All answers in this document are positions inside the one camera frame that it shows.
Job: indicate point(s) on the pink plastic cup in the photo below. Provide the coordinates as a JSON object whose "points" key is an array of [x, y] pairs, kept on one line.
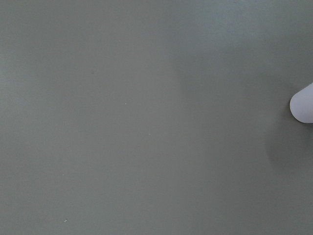
{"points": [[301, 105]]}

